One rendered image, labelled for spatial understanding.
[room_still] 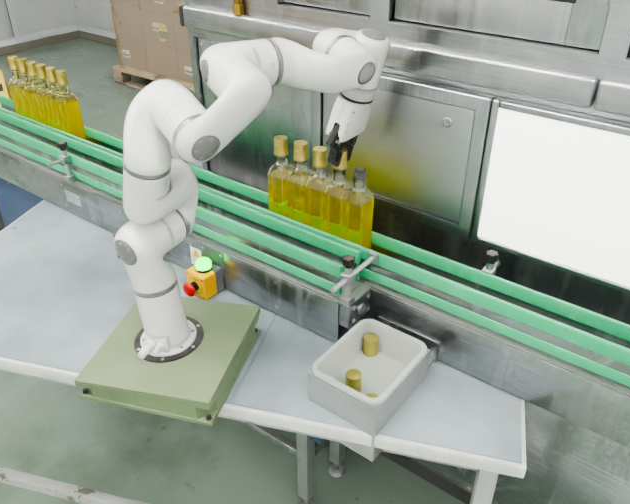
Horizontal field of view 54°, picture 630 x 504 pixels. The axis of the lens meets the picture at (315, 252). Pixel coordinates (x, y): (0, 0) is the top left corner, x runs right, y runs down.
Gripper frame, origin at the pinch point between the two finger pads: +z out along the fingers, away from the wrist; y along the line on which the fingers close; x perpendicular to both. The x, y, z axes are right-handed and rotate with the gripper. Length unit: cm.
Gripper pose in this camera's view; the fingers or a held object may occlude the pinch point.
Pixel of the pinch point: (340, 153)
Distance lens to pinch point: 143.3
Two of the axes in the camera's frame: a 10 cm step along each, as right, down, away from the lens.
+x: 7.7, 5.3, -3.5
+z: -2.1, 7.3, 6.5
